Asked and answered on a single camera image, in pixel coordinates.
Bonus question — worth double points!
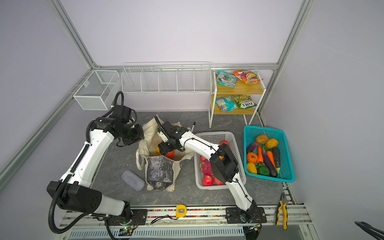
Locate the red tomato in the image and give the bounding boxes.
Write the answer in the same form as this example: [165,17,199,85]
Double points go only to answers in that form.
[165,151,175,160]

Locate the beige canvas grocery bag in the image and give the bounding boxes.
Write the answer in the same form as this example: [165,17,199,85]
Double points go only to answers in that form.
[136,119,194,192]

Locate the small orange pumpkin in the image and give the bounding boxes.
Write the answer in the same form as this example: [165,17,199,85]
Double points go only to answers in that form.
[246,152,259,164]

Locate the yellow-brown potato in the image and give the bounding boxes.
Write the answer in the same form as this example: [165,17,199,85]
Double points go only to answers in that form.
[255,134,269,145]

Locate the orange pink snack bag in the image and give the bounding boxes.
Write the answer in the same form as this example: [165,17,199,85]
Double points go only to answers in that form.
[234,70,261,85]

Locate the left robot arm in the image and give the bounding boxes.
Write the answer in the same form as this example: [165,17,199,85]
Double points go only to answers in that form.
[47,105,144,232]

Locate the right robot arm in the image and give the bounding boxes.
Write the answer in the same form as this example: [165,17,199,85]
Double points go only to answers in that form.
[155,116,267,224]

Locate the teal pink snack bag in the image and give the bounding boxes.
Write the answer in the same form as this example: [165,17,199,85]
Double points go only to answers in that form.
[217,71,238,88]

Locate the green Fox's candy bag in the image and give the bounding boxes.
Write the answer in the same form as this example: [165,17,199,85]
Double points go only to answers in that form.
[232,95,256,110]

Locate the grey fabric glasses case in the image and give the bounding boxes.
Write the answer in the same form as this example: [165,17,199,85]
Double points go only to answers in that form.
[122,170,146,192]

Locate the pink dragon fruit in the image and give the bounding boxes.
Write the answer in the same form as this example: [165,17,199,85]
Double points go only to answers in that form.
[200,160,213,176]

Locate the white plastic basket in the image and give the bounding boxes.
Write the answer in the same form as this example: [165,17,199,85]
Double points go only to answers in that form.
[194,131,247,190]

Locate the red apple near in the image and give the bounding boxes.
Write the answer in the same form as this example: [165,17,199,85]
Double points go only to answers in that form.
[203,175,214,186]

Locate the small white mesh basket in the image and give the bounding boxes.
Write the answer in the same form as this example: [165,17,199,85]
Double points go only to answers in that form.
[74,70,121,111]

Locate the red apple far right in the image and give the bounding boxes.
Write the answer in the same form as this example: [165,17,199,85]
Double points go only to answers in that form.
[220,140,229,146]

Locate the yellow tape measure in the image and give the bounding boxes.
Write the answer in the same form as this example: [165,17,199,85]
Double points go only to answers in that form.
[175,204,187,219]

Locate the white and wood shelf rack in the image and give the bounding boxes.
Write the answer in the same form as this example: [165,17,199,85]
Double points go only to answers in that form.
[208,69,267,129]

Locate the green bell pepper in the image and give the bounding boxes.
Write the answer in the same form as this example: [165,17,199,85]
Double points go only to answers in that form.
[257,162,270,177]

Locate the orange carrot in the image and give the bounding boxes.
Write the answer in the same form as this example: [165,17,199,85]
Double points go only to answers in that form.
[267,151,276,168]

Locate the yellow lemon in teal basket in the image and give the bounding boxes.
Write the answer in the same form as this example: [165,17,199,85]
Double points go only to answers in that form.
[265,139,279,149]

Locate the purple eggplant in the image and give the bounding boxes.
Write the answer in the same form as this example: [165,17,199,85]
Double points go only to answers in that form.
[262,151,278,178]

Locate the dark green cucumber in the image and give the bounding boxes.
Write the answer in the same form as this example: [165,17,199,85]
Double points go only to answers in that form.
[271,147,281,174]

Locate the teal plastic basket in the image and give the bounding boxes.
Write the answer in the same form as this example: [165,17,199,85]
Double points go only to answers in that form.
[244,126,296,183]

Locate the long white wire basket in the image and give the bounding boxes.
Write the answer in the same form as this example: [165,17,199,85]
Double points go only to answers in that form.
[121,62,213,94]

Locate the black corrugated cable conduit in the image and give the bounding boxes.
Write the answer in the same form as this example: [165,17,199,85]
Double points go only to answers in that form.
[47,179,91,235]

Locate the yellow handled pliers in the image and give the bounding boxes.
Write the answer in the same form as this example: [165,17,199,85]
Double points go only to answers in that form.
[275,193,289,230]

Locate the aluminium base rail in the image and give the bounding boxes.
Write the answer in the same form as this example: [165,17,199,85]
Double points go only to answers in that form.
[57,204,319,240]

